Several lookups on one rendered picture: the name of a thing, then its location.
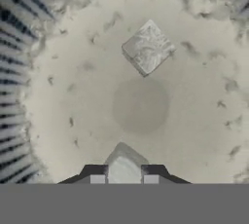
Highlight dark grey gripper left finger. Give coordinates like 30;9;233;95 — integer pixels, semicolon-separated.
57;164;109;185

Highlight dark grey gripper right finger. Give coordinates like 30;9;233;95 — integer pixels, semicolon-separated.
141;164;193;185

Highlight white bowl with blue stripes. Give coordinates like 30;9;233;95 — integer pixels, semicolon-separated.
0;0;249;185

